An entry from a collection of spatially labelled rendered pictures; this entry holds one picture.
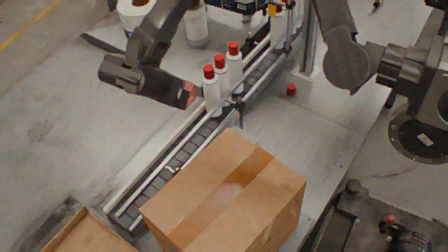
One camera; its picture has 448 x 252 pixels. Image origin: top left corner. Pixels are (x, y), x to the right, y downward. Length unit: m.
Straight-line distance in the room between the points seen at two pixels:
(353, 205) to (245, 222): 1.06
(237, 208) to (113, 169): 0.59
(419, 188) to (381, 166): 0.25
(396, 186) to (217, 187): 1.54
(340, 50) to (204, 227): 0.45
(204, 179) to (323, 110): 0.64
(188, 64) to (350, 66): 0.96
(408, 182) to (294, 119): 1.12
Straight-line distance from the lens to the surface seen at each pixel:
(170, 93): 0.90
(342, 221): 1.84
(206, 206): 0.86
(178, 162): 1.22
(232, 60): 1.26
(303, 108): 1.40
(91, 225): 1.24
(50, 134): 1.52
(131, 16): 1.56
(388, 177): 2.30
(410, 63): 0.63
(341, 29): 0.63
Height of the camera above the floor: 1.88
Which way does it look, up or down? 51 degrees down
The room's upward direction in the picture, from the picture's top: 6 degrees counter-clockwise
